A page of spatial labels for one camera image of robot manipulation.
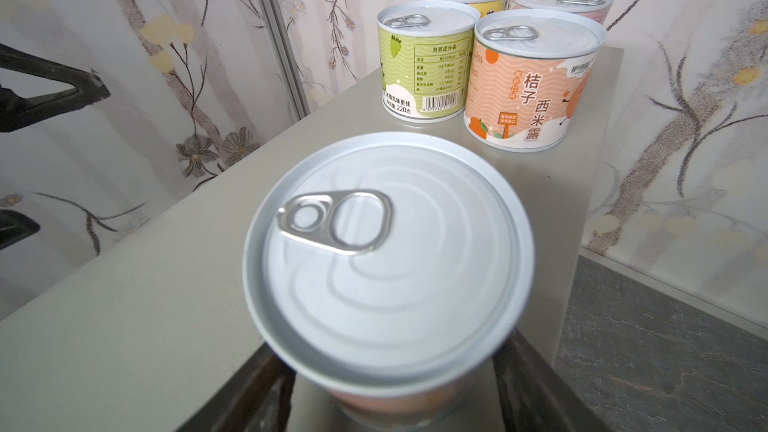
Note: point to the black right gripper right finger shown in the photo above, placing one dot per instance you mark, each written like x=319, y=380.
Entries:
x=533, y=397

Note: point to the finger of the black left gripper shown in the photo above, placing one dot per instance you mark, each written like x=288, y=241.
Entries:
x=15, y=227
x=57, y=89

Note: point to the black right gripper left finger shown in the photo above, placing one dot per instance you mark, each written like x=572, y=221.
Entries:
x=256, y=398

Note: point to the brown label can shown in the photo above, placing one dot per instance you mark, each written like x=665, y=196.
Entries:
x=529, y=70

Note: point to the green label can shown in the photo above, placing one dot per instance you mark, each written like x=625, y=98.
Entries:
x=425, y=50

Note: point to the grey metal cabinet box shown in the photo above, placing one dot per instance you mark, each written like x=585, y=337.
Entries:
x=155, y=334

